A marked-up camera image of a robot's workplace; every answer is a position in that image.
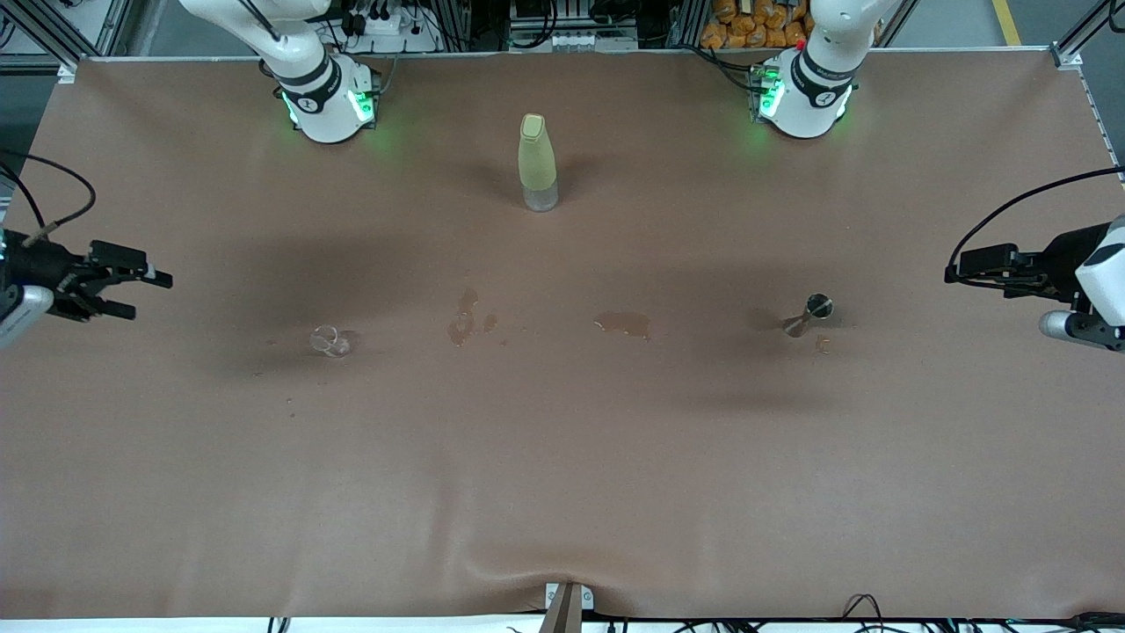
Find brown table mat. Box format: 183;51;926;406
0;48;1125;621

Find wide liquid puddle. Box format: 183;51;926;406
593;311;653;343

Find black floor cable bundle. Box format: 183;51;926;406
606;613;1125;633

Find yellow floor tape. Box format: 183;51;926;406
991;0;1025;47

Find small clear glass beaker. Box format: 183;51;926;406
309;324;352;359

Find steel double jigger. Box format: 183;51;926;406
782;293;834;338

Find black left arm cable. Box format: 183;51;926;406
945;165;1125;291

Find white power strip black plugs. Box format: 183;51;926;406
338;0;440;54

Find orange bread pile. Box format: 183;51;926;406
700;0;884;49

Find aluminium frame post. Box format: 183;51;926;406
0;0;133;84
1050;0;1125;69

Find long white socket strip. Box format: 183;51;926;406
510;29;638;52

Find long liquid puddle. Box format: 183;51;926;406
446;286;500;347

